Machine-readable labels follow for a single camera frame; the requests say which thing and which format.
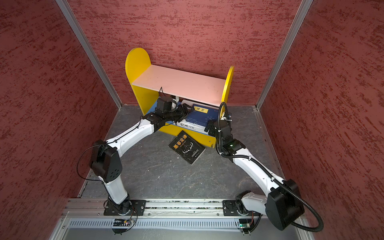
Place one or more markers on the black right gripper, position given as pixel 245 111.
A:
pixel 212 129

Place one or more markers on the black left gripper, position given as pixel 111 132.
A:
pixel 183 114

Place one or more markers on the blue book yellow label front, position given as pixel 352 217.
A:
pixel 201 115

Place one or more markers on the white heritage cultural book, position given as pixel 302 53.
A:
pixel 191 126

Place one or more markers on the black book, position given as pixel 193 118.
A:
pixel 187 147

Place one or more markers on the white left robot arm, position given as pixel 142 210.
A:
pixel 106 155

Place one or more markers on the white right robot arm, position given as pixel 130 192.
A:
pixel 281 207

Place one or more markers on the yellow pink blue bookshelf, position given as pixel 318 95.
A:
pixel 148 81

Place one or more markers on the right corner aluminium profile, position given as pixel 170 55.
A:
pixel 290 37

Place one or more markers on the corner aluminium profile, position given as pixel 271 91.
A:
pixel 79 33
pixel 290 37

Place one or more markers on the left corner aluminium profile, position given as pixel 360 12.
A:
pixel 79 33

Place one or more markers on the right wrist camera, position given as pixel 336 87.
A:
pixel 226 116

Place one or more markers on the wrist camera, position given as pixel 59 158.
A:
pixel 226 116
pixel 166 104

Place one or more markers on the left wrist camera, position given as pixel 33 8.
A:
pixel 166 104

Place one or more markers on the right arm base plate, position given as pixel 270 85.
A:
pixel 235 208

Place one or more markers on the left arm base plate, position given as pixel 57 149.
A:
pixel 126 208

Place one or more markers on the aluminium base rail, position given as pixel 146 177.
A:
pixel 164 219

